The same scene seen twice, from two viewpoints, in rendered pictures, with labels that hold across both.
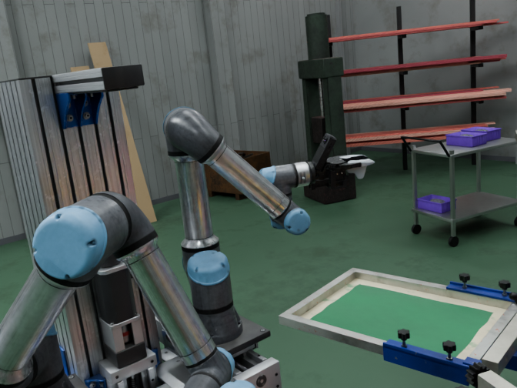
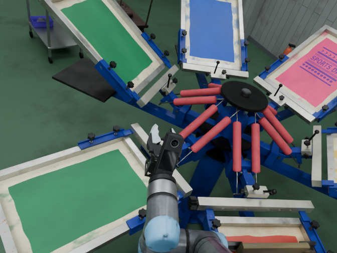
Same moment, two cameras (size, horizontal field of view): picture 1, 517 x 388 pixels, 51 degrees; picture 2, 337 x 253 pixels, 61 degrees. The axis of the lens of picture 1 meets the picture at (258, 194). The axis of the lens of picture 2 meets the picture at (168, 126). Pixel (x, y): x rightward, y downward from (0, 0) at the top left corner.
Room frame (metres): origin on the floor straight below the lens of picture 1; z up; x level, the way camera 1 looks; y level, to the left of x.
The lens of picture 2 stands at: (1.67, 0.29, 2.24)
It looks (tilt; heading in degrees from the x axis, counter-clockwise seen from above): 41 degrees down; 271
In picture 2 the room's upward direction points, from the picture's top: 16 degrees clockwise
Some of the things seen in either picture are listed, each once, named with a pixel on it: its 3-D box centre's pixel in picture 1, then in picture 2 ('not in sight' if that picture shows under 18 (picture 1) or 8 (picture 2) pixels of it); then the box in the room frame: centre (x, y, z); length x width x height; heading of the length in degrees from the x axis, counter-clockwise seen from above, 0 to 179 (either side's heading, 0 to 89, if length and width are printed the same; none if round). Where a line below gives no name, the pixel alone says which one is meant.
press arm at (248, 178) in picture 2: not in sight; (249, 187); (1.14, -0.83, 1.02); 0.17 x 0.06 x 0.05; 108
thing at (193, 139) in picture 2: not in sight; (226, 131); (1.29, -1.30, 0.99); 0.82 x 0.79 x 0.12; 108
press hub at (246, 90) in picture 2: not in sight; (212, 160); (1.29, -1.30, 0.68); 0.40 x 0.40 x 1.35
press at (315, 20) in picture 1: (322, 108); not in sight; (7.67, -1.03, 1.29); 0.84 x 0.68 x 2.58; 37
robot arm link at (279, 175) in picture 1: (278, 178); (162, 223); (1.63, -0.06, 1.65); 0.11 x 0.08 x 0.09; 103
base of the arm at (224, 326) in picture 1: (215, 316); not in sight; (1.44, 0.16, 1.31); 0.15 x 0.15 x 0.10
